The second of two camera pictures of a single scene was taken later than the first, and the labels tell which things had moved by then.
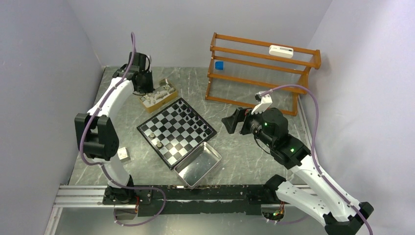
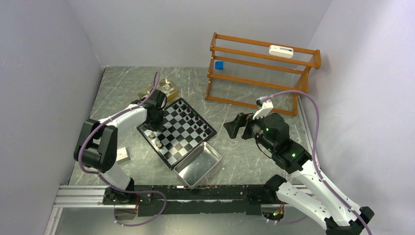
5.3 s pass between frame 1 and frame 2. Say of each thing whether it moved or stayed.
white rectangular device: stayed
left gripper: moved
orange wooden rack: stayed
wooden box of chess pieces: stayed
